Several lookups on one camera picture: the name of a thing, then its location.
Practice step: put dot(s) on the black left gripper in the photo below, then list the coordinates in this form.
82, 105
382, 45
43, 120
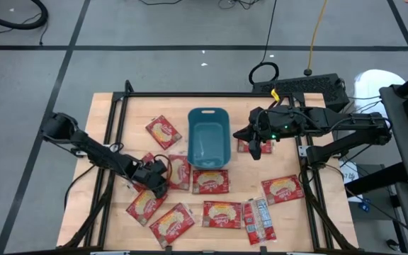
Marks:
147, 175

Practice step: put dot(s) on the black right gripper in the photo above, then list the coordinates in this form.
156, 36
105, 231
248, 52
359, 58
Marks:
275, 124

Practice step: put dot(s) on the red microwave popcorn bag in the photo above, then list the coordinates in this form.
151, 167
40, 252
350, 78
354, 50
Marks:
144, 206
221, 214
148, 158
171, 224
259, 221
267, 147
163, 131
210, 181
282, 189
180, 173

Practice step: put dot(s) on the teal plastic basket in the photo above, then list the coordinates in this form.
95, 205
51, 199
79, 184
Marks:
209, 141

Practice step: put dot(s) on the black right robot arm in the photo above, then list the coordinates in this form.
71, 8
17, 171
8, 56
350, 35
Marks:
349, 122

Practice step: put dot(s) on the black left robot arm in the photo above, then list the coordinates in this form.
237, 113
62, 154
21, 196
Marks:
94, 152

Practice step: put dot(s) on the black computer case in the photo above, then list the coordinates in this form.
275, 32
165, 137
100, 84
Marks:
296, 86

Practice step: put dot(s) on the white paper sheet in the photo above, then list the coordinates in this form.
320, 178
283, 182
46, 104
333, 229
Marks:
349, 175

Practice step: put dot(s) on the blue tag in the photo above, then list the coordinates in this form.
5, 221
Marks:
365, 205

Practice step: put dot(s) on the black table beam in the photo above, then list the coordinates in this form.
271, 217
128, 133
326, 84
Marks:
377, 178

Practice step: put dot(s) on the white rounded object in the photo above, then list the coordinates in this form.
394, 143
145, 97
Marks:
370, 85

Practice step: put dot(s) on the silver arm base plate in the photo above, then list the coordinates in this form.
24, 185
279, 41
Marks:
304, 150
79, 153

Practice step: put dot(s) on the silver aluminium bracket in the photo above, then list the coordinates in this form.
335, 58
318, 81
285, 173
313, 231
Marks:
110, 253
305, 253

